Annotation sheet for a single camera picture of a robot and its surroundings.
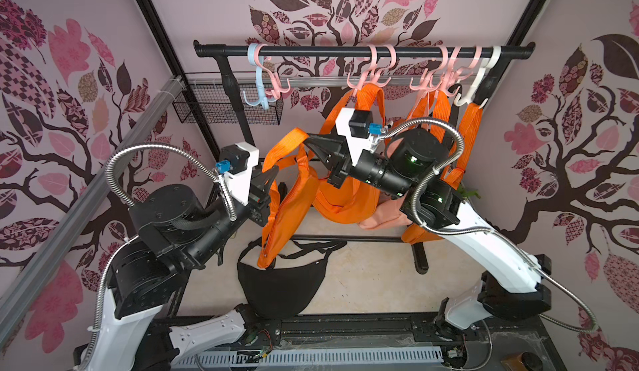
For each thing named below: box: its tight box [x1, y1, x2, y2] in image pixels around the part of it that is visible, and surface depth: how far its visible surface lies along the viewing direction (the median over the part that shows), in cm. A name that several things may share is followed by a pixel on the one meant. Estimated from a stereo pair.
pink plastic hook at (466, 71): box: [455, 45, 483, 81], surface depth 49 cm
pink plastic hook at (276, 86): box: [254, 43, 292, 100], surface depth 53 cm
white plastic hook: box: [453, 46, 502, 109], surface depth 52 cm
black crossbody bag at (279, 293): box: [237, 237, 348, 320], surface depth 86 cm
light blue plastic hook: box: [242, 43, 278, 111], surface depth 52 cm
